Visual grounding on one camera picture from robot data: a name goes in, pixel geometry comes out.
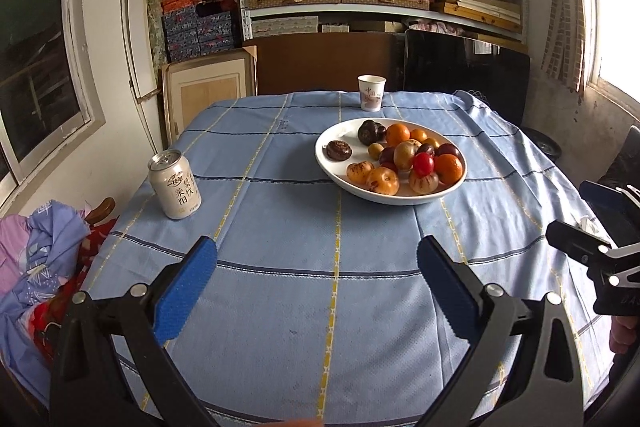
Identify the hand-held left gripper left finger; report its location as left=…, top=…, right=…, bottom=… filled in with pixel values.
left=49, top=235, right=221, bottom=427

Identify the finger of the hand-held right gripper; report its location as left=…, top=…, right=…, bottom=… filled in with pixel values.
left=580, top=179, right=640, bottom=228
left=545, top=220, right=640, bottom=280

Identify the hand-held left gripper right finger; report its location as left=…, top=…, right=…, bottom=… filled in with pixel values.
left=416, top=234, right=586, bottom=427

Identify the tan ribbed round fruit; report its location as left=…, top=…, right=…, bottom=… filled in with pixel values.
left=408, top=170, right=440, bottom=195
left=394, top=140, right=421, bottom=171

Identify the large orange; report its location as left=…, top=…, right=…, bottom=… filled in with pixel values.
left=386, top=123, right=412, bottom=146
left=434, top=154, right=464, bottom=185

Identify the orange brown round fruit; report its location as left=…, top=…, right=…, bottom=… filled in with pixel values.
left=366, top=167, right=401, bottom=196
left=346, top=161, right=375, bottom=186

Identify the white oval plate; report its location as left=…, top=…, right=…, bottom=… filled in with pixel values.
left=314, top=117, right=468, bottom=206

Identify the person's right hand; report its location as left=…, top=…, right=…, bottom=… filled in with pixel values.
left=610, top=314, right=640, bottom=355

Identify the black round object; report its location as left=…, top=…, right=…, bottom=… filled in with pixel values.
left=530, top=127, right=563, bottom=160

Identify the white drink can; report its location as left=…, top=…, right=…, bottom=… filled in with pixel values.
left=147, top=149, right=202, bottom=221

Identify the blue checked tablecloth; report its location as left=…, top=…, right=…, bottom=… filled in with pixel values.
left=82, top=89, right=621, bottom=427

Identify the purple printed bedding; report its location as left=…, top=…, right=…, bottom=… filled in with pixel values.
left=0, top=199, right=121, bottom=368

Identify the bright window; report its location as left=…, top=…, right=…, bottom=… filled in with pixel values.
left=575, top=0, right=640, bottom=108

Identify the brick pattern curtain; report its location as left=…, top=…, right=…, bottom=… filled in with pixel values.
left=540, top=0, right=591, bottom=95

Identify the light wooden framed panel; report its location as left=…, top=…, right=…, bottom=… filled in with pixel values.
left=161, top=46, right=258, bottom=142

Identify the white paper cup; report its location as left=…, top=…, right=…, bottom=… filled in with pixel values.
left=357, top=74, right=388, bottom=112

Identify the pink crumpled cloth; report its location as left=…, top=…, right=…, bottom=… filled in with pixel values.
left=407, top=21, right=466, bottom=36

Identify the brown board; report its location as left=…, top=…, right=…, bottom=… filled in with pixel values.
left=245, top=32, right=406, bottom=96

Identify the thin white batten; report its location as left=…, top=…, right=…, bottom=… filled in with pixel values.
left=120, top=0, right=162, bottom=148

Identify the green marbled panel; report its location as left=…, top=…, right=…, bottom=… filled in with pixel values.
left=145, top=0, right=168, bottom=65

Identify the brown wooden handle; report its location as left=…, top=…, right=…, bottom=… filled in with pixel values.
left=85, top=198, right=117, bottom=225

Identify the dark window with white frame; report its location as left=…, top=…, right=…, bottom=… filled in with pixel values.
left=0, top=0, right=107, bottom=208

